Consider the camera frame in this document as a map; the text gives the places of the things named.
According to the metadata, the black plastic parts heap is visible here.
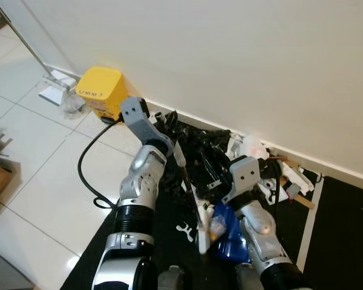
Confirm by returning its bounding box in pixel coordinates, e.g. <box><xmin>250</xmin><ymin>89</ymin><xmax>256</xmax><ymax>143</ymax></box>
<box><xmin>166</xmin><ymin>121</ymin><xmax>243</xmax><ymax>194</ymax></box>

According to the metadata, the white crumpled tissue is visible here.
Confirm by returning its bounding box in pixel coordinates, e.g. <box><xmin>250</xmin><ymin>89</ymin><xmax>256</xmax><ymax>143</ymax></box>
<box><xmin>241</xmin><ymin>134</ymin><xmax>268</xmax><ymax>161</ymax></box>

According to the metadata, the grey robot torso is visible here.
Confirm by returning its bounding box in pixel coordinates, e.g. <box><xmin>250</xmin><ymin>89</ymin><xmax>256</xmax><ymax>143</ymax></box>
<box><xmin>156</xmin><ymin>265</ymin><xmax>191</xmax><ymax>290</ymax></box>

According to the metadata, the white plastic part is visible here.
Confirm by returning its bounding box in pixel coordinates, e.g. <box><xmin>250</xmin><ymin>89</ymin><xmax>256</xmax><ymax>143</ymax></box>
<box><xmin>277</xmin><ymin>162</ymin><xmax>309</xmax><ymax>197</ymax></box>

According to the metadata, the black floor mat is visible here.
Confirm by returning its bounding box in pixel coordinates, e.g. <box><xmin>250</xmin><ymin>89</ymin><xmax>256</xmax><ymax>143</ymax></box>
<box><xmin>60</xmin><ymin>124</ymin><xmax>306</xmax><ymax>290</ymax></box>
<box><xmin>302</xmin><ymin>175</ymin><xmax>363</xmax><ymax>290</ymax></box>

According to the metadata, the crumpled clear plastic bag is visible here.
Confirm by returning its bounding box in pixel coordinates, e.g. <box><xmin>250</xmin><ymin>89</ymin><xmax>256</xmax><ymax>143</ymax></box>
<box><xmin>59</xmin><ymin>91</ymin><xmax>87</xmax><ymax>117</ymax></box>

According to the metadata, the wooden stick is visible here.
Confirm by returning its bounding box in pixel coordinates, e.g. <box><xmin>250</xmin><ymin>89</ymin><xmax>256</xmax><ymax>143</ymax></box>
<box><xmin>283</xmin><ymin>180</ymin><xmax>315</xmax><ymax>210</ymax></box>

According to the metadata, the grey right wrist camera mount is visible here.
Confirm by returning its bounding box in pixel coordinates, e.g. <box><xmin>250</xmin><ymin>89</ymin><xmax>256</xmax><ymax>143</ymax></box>
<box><xmin>223</xmin><ymin>155</ymin><xmax>262</xmax><ymax>205</ymax></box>

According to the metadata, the white tape strip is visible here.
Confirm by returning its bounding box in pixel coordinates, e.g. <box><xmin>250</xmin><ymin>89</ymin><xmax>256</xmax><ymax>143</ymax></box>
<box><xmin>295</xmin><ymin>174</ymin><xmax>325</xmax><ymax>272</ymax></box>

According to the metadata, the white forked plastic piece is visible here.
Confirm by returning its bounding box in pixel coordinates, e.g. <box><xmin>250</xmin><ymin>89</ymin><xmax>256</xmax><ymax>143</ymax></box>
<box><xmin>177</xmin><ymin>222</ymin><xmax>196</xmax><ymax>242</ymax></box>

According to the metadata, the small black plastic part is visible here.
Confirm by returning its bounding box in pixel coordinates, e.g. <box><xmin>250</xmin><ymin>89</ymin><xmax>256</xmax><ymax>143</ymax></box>
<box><xmin>260</xmin><ymin>158</ymin><xmax>285</xmax><ymax>181</ymax></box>

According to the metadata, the yellow box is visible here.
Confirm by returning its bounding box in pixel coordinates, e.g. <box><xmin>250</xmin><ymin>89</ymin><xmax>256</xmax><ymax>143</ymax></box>
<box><xmin>76</xmin><ymin>66</ymin><xmax>129</xmax><ymax>123</ymax></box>

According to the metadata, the metal pole with white base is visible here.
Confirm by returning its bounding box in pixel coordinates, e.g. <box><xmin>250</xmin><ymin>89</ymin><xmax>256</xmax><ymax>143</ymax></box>
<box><xmin>5</xmin><ymin>12</ymin><xmax>79</xmax><ymax>107</ymax></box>

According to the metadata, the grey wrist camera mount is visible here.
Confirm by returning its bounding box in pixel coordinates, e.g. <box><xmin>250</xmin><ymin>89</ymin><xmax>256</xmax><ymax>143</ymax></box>
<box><xmin>120</xmin><ymin>97</ymin><xmax>175</xmax><ymax>153</ymax></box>
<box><xmin>223</xmin><ymin>155</ymin><xmax>262</xmax><ymax>205</ymax></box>

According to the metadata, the crumpled clear plastic wrapper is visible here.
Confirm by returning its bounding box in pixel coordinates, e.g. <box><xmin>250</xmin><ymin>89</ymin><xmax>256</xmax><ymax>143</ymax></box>
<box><xmin>207</xmin><ymin>208</ymin><xmax>229</xmax><ymax>241</ymax></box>

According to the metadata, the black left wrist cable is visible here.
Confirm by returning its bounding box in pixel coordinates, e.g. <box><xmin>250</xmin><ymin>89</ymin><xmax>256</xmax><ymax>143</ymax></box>
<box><xmin>77</xmin><ymin>116</ymin><xmax>129</xmax><ymax>210</ymax></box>

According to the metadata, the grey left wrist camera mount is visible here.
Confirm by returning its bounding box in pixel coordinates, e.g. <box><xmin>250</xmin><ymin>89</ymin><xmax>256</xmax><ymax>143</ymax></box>
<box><xmin>120</xmin><ymin>97</ymin><xmax>175</xmax><ymax>153</ymax></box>

